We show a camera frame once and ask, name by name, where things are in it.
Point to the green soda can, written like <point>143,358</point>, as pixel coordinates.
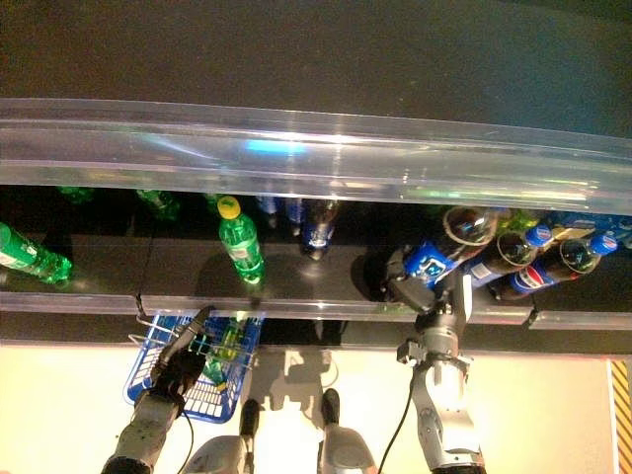
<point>513,219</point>

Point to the black right robot foot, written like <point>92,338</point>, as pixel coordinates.
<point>331,407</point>

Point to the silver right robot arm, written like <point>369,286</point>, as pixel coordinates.
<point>444,395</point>

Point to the green soda bottle yellow cap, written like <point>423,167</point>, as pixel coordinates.
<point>29,254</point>
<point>158,202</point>
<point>74,193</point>
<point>213,200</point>
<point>242,252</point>

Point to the clear plastic price rail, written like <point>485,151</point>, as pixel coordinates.
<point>316,163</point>
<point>64,302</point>
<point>321,309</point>
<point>582,321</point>

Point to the blue cola can carton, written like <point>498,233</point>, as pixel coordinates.
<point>587,224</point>

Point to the black left robot foot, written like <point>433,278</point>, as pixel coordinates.
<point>249,417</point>

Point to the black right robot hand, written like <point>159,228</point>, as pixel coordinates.
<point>415,296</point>

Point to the green soda bottle lying flat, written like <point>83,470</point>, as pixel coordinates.
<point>229,336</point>
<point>217,372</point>

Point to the grey left robot leg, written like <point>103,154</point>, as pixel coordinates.
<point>217,456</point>

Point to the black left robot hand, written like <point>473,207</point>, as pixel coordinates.
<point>180,368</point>

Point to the blue plastic shopping basket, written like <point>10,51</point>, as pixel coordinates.
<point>140,380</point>

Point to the dark cola bottle blue label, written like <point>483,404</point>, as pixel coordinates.
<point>508,252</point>
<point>318,232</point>
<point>553,269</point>
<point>294,214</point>
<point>429,259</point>
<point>269,210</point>

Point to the yellow black hazard tape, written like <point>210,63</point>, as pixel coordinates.
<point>623,419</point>

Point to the black robot foot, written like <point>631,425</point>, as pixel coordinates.
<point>331,407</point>
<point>249,417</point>

